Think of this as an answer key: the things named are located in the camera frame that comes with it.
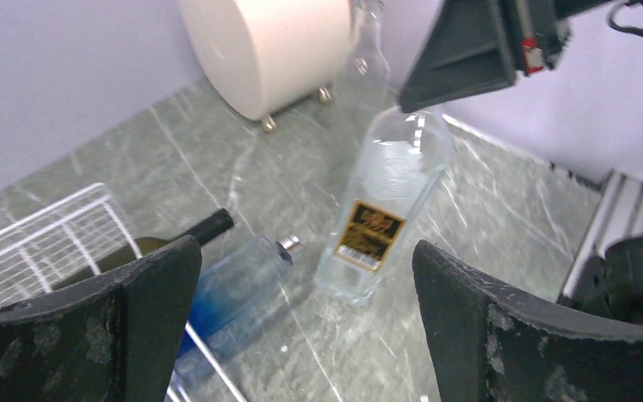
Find cream cylindrical appliance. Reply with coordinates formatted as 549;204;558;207
178;0;352;132

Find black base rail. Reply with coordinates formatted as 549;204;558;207
557;168;643;331

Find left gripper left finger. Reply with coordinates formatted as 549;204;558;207
0;236;202;401

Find small clear glass bottle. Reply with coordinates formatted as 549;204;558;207
332;1;390;119

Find white wire wine rack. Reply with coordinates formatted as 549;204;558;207
0;182;248;402

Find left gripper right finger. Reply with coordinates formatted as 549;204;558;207
412;240;643;401

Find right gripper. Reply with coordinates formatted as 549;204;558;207
399;0;609;113

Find clear bottle black gold cap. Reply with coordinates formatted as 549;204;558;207
314;106;454;306

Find dark green wine bottle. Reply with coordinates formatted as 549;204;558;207
51;209;234;291

